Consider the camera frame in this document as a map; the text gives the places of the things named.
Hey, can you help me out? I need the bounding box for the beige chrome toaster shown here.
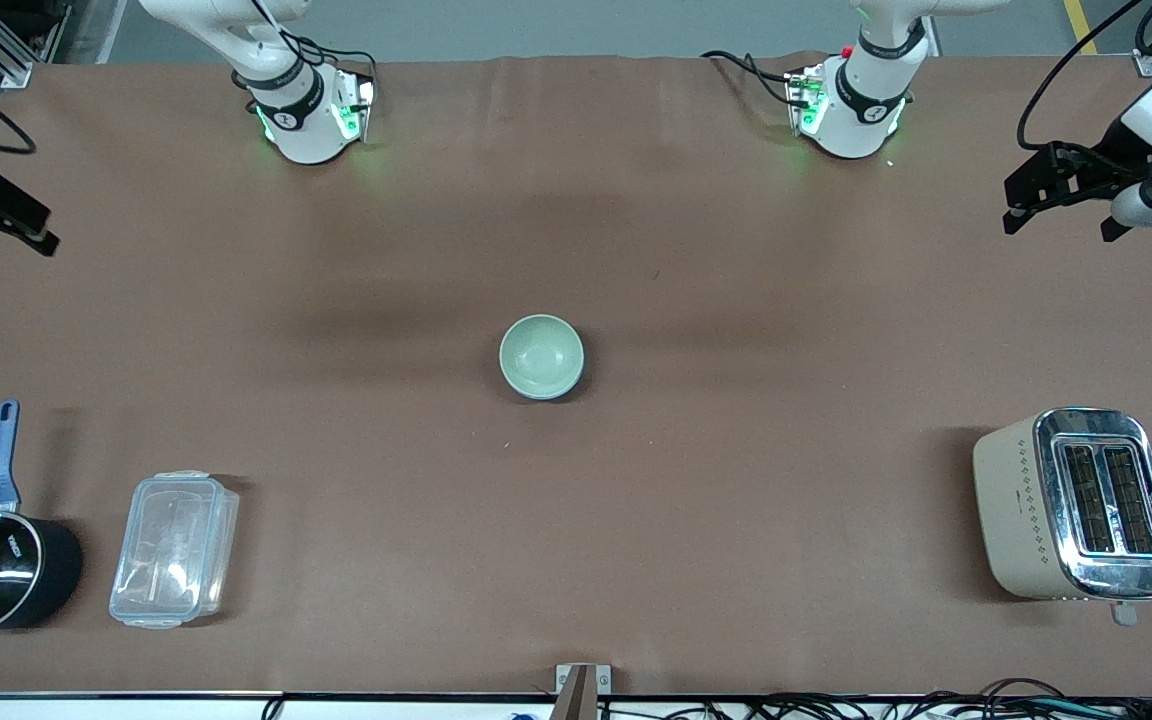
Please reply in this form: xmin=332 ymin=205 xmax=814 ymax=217
xmin=973 ymin=406 xmax=1152 ymax=628

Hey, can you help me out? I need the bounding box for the brown table cover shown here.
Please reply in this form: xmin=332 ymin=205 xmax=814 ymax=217
xmin=0 ymin=52 xmax=1152 ymax=699

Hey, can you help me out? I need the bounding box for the black floor cable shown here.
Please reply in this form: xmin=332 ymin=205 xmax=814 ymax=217
xmin=921 ymin=677 xmax=1152 ymax=720
xmin=676 ymin=696 xmax=922 ymax=720

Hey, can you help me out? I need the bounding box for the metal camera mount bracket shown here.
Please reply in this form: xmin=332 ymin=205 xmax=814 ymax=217
xmin=555 ymin=663 xmax=613 ymax=720

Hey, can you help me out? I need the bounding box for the black base cable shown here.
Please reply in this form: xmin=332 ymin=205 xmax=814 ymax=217
xmin=700 ymin=50 xmax=803 ymax=109
xmin=281 ymin=35 xmax=379 ymax=111

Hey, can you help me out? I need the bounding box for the clear plastic food container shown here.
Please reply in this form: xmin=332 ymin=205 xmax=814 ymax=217
xmin=109 ymin=470 xmax=241 ymax=631

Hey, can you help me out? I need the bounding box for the black saucepan blue handle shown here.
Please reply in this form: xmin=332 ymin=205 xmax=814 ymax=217
xmin=0 ymin=399 xmax=85 ymax=638

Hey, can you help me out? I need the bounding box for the green bowl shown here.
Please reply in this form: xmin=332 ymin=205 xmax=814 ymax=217
xmin=498 ymin=314 xmax=585 ymax=399

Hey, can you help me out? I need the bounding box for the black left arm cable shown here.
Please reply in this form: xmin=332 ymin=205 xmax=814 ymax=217
xmin=1016 ymin=0 xmax=1149 ymax=153

